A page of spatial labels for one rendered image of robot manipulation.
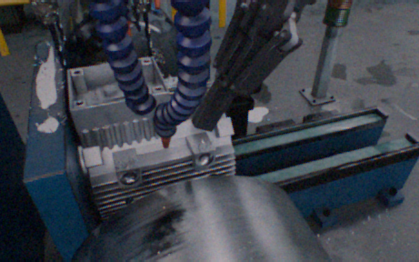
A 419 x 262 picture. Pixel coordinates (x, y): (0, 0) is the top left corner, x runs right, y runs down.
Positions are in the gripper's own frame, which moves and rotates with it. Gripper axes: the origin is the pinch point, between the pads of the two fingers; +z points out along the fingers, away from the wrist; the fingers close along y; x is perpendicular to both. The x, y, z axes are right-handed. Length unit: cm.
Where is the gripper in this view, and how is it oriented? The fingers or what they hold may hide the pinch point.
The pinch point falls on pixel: (214, 106)
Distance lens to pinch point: 45.7
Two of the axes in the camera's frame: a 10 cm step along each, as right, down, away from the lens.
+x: 8.2, 2.1, 5.3
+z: -4.8, 7.7, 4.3
